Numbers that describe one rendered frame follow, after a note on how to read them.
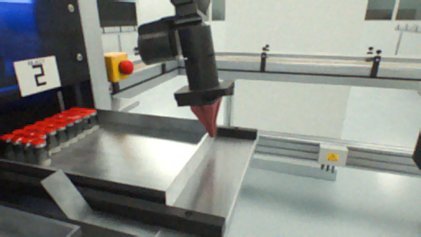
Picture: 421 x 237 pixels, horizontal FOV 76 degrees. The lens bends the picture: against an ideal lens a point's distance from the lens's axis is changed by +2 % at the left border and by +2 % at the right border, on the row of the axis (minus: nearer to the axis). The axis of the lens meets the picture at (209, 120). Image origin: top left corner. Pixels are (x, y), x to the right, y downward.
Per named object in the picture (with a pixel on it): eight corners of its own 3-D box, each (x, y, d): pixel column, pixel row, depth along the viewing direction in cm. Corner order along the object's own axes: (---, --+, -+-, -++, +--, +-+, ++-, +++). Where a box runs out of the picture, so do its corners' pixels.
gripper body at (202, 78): (187, 94, 54) (179, 57, 51) (236, 89, 51) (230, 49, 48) (173, 103, 48) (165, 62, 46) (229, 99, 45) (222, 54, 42)
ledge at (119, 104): (74, 113, 78) (72, 107, 77) (103, 101, 89) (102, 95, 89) (115, 118, 74) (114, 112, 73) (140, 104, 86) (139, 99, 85)
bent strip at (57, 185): (49, 220, 34) (39, 181, 32) (68, 206, 37) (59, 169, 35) (147, 248, 30) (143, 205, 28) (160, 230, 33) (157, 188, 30)
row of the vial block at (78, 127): (23, 164, 46) (16, 141, 45) (93, 127, 63) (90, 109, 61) (33, 166, 46) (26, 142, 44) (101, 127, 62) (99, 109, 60)
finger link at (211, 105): (196, 130, 56) (187, 87, 53) (228, 128, 54) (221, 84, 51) (184, 144, 50) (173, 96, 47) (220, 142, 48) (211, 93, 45)
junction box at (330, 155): (317, 164, 131) (320, 147, 127) (316, 159, 135) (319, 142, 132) (344, 168, 127) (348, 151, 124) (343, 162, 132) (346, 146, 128)
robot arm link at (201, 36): (205, 17, 42) (212, 17, 47) (164, 25, 43) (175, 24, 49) (212, 62, 44) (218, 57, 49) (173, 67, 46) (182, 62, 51)
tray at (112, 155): (-21, 174, 44) (-28, 155, 43) (88, 119, 68) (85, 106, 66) (167, 213, 35) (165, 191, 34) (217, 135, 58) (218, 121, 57)
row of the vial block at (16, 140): (13, 163, 47) (6, 139, 45) (85, 126, 63) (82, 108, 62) (23, 164, 47) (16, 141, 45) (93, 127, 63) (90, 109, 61)
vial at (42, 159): (33, 166, 46) (27, 142, 44) (44, 160, 48) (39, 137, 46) (43, 169, 45) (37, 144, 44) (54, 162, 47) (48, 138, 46)
